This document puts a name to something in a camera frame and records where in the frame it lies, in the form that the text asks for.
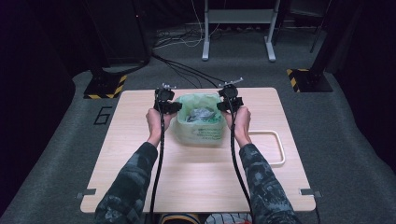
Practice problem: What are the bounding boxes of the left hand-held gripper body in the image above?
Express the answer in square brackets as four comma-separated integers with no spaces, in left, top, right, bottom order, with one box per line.
[154,83,177,114]

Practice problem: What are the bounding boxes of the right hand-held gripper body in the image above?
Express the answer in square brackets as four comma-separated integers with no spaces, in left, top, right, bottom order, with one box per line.
[219,77,244,112]

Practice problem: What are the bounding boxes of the grey plastic waste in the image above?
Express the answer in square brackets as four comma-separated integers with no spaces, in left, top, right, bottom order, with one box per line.
[186,107,218,123]

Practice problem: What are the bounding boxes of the green plastic garbage bag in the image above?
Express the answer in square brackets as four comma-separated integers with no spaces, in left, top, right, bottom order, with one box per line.
[171,92,227,147]

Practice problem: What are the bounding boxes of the white bin rim ring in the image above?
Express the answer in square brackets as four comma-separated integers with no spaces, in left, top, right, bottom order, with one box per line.
[247,130,286,167]

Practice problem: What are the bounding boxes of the person's left hand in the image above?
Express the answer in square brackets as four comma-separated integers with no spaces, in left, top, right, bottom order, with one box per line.
[145,107,177,147]

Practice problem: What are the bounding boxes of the person's right hand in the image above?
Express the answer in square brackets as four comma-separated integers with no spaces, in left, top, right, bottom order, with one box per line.
[221,105,252,147]

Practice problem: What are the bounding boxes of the black stand with striped base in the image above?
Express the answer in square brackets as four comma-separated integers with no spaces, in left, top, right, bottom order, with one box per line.
[83,0,129,100]
[286,0,362,93]

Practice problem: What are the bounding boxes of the black cabinet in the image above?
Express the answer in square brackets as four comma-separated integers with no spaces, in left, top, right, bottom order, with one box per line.
[87,0,153,68]

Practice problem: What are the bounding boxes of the person's left shoe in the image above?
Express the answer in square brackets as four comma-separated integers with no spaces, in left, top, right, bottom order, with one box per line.
[160,213,201,224]

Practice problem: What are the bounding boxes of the person's shoe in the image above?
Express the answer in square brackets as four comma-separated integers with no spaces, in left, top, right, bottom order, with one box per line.
[205,213,252,224]
[160,213,201,224]

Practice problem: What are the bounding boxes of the person's right shoe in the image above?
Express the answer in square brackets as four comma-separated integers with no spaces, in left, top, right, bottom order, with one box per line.
[205,213,252,224]

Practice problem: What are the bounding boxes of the grey table edge clamp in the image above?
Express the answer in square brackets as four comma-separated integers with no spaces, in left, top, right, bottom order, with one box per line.
[299,188,322,200]

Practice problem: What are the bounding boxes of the dark curtain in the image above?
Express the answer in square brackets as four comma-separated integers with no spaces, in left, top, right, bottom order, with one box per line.
[0,0,76,216]
[330,0,396,172]

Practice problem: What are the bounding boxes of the black floor cables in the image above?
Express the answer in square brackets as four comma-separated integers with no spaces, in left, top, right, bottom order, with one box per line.
[152,52,230,89]

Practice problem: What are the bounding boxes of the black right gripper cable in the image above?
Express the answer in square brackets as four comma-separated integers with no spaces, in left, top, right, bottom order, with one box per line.
[228,96,254,224]

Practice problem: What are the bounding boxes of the white floor cables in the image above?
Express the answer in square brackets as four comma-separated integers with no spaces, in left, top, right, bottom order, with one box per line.
[153,0,220,50]

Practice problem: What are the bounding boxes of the white metal desk frame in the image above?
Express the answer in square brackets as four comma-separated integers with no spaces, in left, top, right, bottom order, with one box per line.
[201,0,281,63]

